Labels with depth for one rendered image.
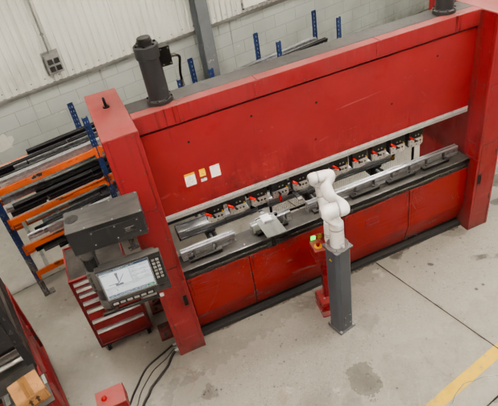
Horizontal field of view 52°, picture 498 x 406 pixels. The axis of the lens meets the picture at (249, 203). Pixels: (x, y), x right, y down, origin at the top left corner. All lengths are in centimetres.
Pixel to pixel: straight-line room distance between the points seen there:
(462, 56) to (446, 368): 266
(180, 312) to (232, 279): 54
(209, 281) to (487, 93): 296
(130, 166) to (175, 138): 43
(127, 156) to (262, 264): 175
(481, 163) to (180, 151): 298
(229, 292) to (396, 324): 155
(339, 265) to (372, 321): 92
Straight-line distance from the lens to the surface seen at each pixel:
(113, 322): 494
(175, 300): 443
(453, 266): 550
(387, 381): 459
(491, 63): 493
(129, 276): 362
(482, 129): 521
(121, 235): 342
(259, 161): 417
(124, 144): 351
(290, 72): 395
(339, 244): 411
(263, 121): 402
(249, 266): 462
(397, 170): 507
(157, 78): 368
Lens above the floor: 384
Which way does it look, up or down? 37 degrees down
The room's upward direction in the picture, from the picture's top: 11 degrees counter-clockwise
